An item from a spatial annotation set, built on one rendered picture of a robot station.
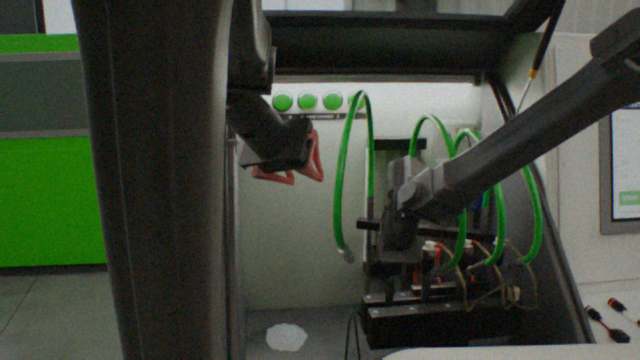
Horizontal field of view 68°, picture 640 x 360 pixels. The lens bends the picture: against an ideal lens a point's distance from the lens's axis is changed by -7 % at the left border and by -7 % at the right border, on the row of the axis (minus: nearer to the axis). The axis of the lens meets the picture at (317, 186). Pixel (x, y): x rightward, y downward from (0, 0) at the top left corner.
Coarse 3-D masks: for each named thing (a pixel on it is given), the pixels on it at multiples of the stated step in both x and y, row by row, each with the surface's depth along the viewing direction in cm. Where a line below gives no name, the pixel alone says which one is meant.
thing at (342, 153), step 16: (368, 96) 104; (352, 112) 89; (368, 112) 109; (368, 128) 113; (368, 144) 116; (336, 176) 83; (368, 176) 119; (336, 192) 83; (368, 192) 120; (336, 208) 83; (336, 224) 84; (336, 240) 86
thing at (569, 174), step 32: (512, 64) 119; (544, 64) 106; (576, 64) 107; (512, 96) 119; (544, 160) 107; (576, 160) 107; (544, 192) 107; (576, 192) 108; (576, 224) 108; (576, 256) 108; (608, 256) 109; (608, 288) 110
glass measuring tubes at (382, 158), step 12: (384, 144) 122; (396, 144) 123; (408, 144) 123; (420, 144) 123; (384, 156) 126; (396, 156) 126; (420, 156) 126; (384, 168) 127; (384, 180) 128; (384, 192) 129; (384, 204) 128; (372, 240) 129; (372, 252) 130; (372, 264) 131; (384, 264) 131
